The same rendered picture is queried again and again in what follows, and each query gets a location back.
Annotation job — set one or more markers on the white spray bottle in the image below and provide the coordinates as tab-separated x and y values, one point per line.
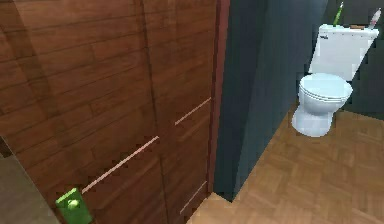
374	18

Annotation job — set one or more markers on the white toilet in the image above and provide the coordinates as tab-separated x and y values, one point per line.
333	56

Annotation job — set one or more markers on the brown flat soap bar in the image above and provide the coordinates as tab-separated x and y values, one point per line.
356	26

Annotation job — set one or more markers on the brown wooden door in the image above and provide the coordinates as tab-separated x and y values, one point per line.
110	93

